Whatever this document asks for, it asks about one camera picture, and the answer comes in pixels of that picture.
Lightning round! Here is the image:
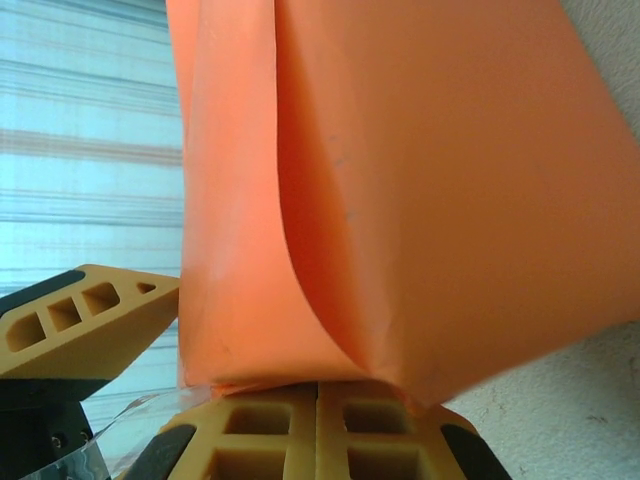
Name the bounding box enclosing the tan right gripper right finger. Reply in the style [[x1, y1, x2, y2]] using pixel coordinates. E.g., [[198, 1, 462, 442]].
[[317, 382, 506, 480]]

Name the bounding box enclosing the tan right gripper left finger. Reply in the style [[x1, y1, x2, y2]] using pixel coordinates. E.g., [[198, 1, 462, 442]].
[[124, 387, 319, 480]]

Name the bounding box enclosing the clear tape strip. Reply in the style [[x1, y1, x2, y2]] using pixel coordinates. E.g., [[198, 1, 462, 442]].
[[29, 389, 216, 480]]

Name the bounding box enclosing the striped translucent enclosure panel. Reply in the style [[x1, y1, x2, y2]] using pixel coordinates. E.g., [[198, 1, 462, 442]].
[[0, 0, 186, 401]]

